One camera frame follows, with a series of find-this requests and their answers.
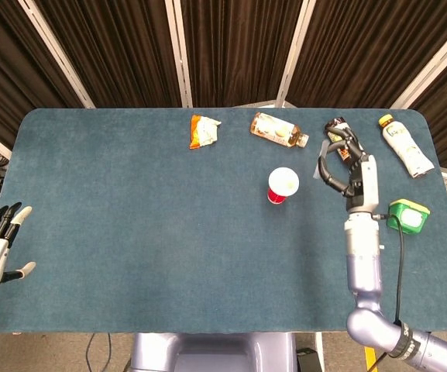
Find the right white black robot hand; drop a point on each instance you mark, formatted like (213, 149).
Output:
(368, 182)

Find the transparent plastic straw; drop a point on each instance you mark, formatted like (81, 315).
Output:
(317, 172)

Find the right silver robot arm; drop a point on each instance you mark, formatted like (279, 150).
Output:
(362, 252)

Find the red paper cup white lid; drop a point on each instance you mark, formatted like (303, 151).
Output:
(283, 182)

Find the white bottle yellow cap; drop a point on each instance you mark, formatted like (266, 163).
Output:
(405, 149)

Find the green wet wipes box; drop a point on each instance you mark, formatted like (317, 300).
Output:
(411, 219)

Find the dark tea bottle black cap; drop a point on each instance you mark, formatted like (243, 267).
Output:
(336, 122)

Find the amber tea bottle white cap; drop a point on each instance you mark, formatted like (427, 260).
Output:
(275, 129)

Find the orange white snack bag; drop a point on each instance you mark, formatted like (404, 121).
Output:
(203, 131)

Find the white table leg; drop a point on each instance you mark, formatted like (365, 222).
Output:
(319, 352)

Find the black box on floor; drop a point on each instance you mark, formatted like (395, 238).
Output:
(309, 360)

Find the silver robot torso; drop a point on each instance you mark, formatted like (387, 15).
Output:
(207, 352)

